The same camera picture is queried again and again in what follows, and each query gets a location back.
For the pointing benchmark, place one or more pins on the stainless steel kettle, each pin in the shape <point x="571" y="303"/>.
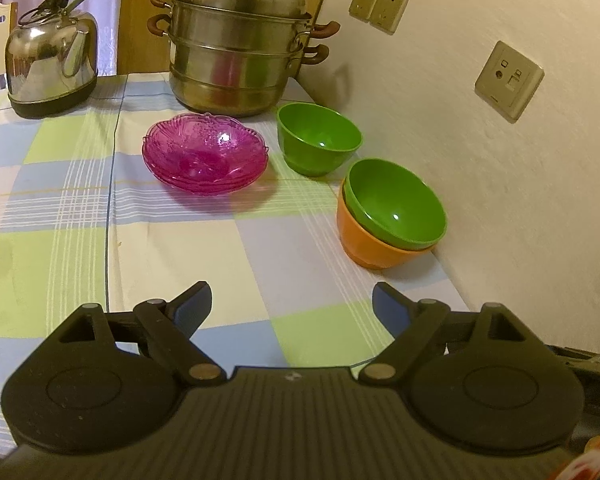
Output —
<point x="50" y="60"/>

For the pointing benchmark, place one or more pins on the beige network wall plate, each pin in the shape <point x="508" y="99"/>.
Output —
<point x="509" y="80"/>

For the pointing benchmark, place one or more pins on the pink glass plate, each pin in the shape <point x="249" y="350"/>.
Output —
<point x="205" y="189"/>
<point x="200" y="150"/>

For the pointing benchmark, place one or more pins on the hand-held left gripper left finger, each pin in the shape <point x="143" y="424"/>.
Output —
<point x="190" y="308"/>

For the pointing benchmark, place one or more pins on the red white object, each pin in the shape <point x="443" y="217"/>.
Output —
<point x="590" y="462"/>

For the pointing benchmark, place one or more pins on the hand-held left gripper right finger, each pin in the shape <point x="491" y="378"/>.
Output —
<point x="387" y="306"/>

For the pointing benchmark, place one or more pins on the orange plastic bowl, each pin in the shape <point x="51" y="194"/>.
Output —
<point x="365" y="246"/>

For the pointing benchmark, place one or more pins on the checked tablecloth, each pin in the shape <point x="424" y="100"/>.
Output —
<point x="280" y="260"/>

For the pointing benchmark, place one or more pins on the stainless steel steamer pot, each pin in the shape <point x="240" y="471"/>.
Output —
<point x="230" y="60"/>

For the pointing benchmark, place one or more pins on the green plastic bowl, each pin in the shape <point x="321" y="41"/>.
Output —
<point x="395" y="205"/>
<point x="320" y="135"/>

